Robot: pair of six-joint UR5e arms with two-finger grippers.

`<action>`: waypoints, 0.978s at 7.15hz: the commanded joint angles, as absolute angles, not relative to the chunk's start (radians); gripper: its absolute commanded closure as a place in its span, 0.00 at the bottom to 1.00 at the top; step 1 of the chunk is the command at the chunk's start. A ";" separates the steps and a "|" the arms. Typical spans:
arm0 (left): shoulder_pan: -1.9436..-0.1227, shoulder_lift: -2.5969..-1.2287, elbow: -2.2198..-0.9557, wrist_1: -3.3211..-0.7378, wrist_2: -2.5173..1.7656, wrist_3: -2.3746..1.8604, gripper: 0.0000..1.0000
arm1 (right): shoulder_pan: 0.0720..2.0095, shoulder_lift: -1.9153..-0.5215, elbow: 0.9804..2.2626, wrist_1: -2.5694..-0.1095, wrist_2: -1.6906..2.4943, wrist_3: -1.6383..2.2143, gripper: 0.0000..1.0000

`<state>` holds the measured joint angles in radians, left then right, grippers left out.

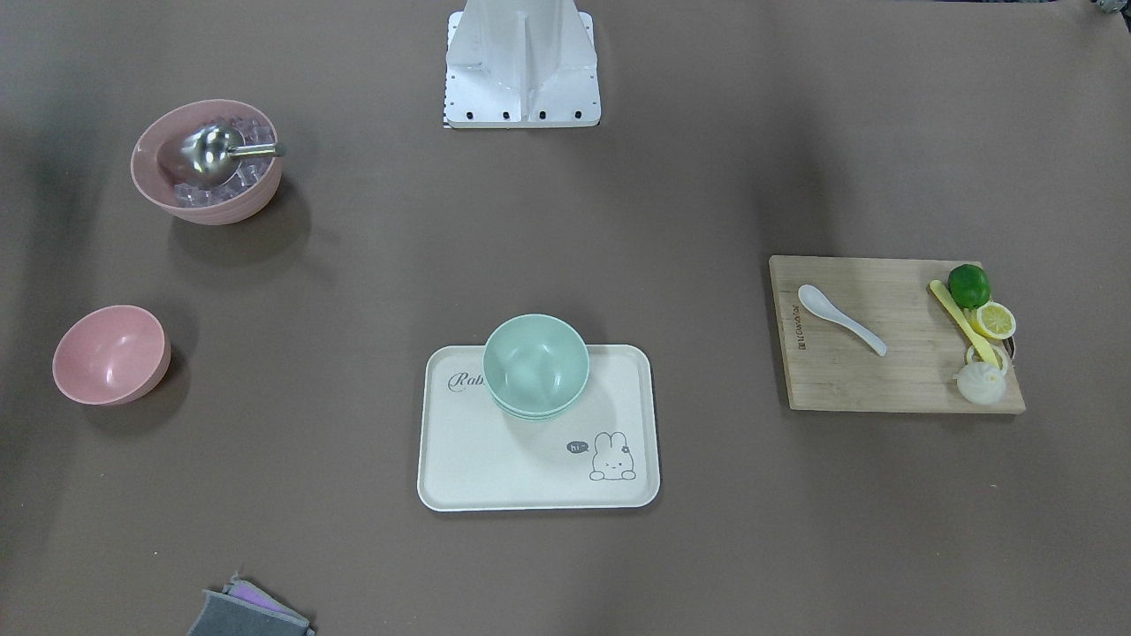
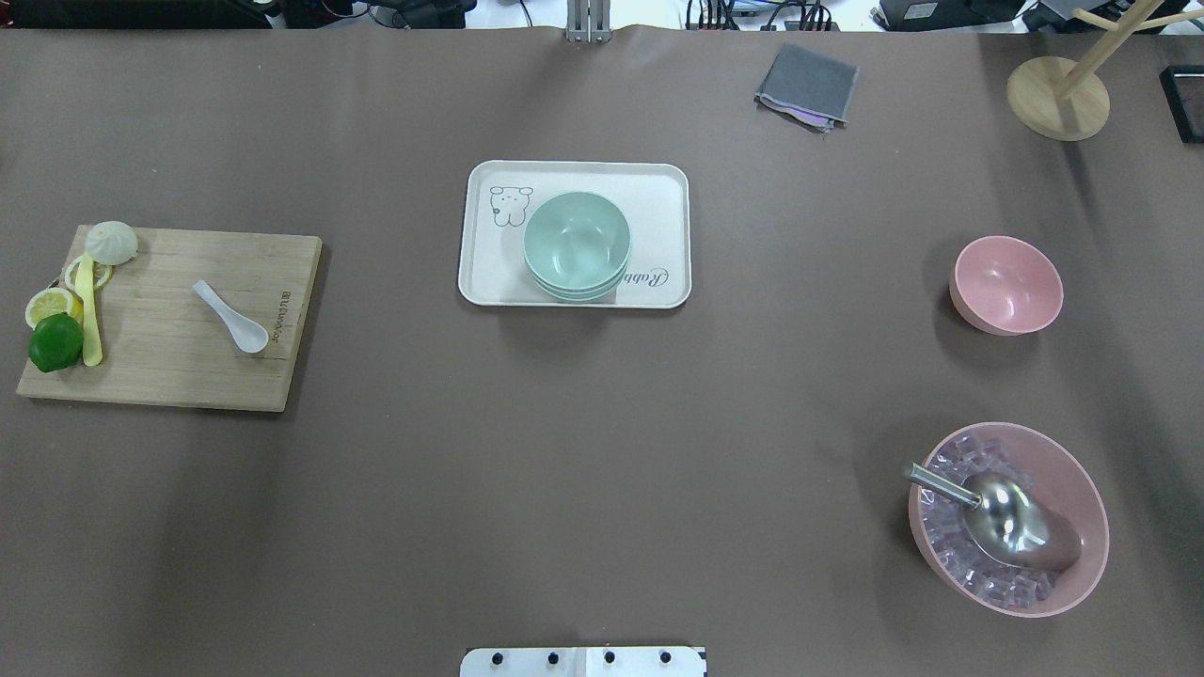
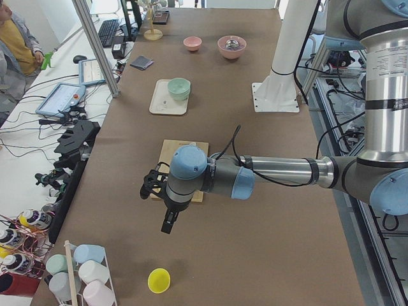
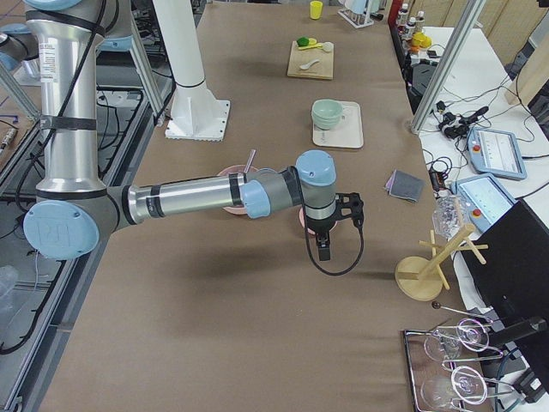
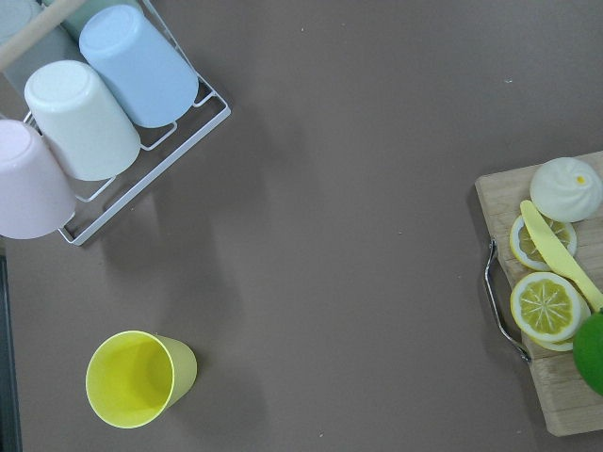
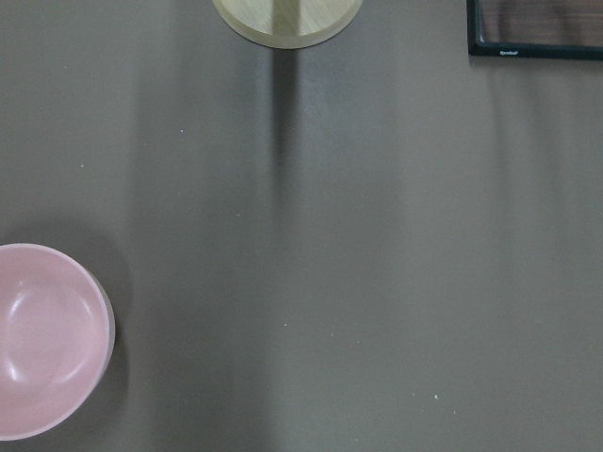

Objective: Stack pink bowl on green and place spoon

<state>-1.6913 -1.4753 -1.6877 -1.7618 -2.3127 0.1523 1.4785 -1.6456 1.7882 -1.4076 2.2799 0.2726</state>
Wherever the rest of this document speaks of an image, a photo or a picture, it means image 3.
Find blue teach pendant tablet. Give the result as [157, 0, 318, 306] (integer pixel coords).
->
[35, 83, 86, 117]

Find pink cup on rack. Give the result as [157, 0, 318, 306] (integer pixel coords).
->
[83, 280, 115, 306]

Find black computer mouse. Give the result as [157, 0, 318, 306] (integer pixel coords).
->
[73, 55, 87, 64]

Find wooden cup rack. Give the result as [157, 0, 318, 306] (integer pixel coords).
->
[62, 240, 118, 305]

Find bamboo cutting board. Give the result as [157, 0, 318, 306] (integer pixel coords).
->
[159, 143, 210, 202]

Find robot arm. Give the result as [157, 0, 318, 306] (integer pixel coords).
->
[159, 1, 407, 233]

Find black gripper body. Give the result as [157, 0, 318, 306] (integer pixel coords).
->
[164, 196, 190, 221]

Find black power adapter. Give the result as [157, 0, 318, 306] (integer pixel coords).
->
[111, 36, 126, 59]

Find grey folded cloth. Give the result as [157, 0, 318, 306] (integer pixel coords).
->
[130, 55, 154, 70]

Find blue cup on rack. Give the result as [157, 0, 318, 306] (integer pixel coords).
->
[73, 244, 105, 264]

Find dark wooden tray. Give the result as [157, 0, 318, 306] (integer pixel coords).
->
[152, 11, 170, 25]

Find black keyboard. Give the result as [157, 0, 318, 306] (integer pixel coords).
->
[98, 19, 119, 48]

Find black slotted stand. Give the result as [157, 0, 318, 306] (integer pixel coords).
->
[54, 120, 101, 170]

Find person in yellow shirt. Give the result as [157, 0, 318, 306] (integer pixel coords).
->
[1, 1, 45, 101]

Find green cup on rack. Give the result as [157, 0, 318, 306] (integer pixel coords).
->
[45, 254, 68, 275]

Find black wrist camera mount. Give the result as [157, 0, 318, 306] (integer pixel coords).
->
[140, 161, 170, 200]

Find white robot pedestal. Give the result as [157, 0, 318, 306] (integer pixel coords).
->
[252, 0, 320, 113]

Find white cup on rack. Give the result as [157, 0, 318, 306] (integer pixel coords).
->
[78, 260, 110, 284]

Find small pink bowl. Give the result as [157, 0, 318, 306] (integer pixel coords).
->
[183, 36, 202, 52]

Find red container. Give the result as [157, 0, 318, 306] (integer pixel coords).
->
[1, 273, 40, 298]

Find green toy figure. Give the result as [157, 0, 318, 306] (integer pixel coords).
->
[41, 52, 54, 70]

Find yellow plastic cup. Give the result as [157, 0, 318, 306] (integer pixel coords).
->
[147, 268, 171, 294]

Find yellow paint bottle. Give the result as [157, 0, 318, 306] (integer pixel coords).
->
[19, 210, 53, 230]

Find cream rabbit tray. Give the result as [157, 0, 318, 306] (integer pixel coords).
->
[149, 79, 189, 115]

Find wooden jewellery tree stand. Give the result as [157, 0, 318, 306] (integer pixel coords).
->
[136, 0, 168, 41]

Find grey cup on rack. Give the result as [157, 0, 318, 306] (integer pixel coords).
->
[48, 272, 71, 302]

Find stacked green bowls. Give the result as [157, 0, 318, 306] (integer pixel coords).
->
[167, 78, 191, 101]

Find aluminium frame post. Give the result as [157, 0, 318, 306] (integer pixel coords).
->
[71, 0, 120, 98]

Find large pink bowl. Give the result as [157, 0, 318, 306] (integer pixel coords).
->
[217, 35, 247, 59]

